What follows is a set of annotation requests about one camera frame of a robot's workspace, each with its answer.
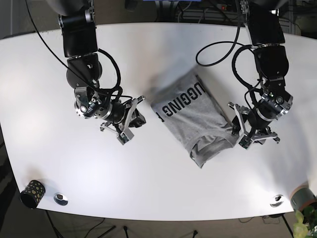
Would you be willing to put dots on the grey T-shirt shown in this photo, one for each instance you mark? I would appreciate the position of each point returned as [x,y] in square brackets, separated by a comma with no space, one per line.
[194,117]

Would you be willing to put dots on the left silver table grommet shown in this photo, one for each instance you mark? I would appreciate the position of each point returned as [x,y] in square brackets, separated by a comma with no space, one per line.
[60,199]

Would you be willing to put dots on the green potted plant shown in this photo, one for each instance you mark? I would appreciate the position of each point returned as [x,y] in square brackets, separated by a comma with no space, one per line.
[306,224]

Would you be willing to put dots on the silver table grommet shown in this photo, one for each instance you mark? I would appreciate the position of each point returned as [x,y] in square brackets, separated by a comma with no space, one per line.
[276,201]
[60,199]

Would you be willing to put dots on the grey plant pot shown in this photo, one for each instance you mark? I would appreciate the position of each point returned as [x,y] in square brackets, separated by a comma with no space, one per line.
[303,197]

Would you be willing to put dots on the right silver table grommet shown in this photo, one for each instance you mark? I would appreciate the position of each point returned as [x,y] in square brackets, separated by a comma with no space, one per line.
[276,201]

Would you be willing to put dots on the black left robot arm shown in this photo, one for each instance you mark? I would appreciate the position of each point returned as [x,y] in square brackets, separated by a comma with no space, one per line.
[269,98]

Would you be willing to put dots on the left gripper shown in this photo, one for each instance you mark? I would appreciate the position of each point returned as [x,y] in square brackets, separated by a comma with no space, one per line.
[250,128]

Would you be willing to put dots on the black dotted cup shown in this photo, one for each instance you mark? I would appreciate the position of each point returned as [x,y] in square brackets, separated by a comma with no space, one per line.
[32,194]

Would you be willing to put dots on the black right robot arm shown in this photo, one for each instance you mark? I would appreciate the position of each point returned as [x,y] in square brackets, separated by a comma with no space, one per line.
[84,71]

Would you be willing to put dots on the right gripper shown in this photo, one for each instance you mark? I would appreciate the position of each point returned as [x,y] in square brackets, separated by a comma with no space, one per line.
[120,117]

